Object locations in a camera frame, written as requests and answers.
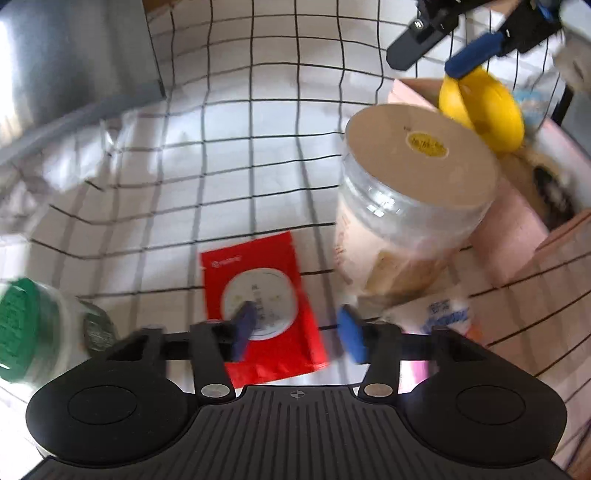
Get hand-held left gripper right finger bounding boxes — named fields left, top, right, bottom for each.
left=339, top=307, right=485, bottom=400

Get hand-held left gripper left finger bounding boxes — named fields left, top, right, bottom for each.
left=106, top=300, right=259, bottom=403

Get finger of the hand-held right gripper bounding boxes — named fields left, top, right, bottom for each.
left=387, top=0, right=490, bottom=71
left=445, top=0, right=566, bottom=78

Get yellow soft sponge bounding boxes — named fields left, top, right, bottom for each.
left=438, top=69, right=526, bottom=154

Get red packet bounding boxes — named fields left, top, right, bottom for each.
left=199, top=232, right=330, bottom=389

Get pink cardboard box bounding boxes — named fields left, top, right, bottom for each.
left=385, top=78, right=591, bottom=288

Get clear jar with tan lid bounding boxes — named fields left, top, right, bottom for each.
left=333, top=104, right=500, bottom=320

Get black white patterned cloth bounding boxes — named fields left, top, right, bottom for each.
left=526, top=150, right=580, bottom=227

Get white black checkered cloth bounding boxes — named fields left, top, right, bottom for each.
left=0, top=0, right=591, bottom=480

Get green lid jar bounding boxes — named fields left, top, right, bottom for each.
left=0, top=276, right=119, bottom=385

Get grey metal box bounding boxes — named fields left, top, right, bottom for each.
left=0, top=0, right=167, bottom=160

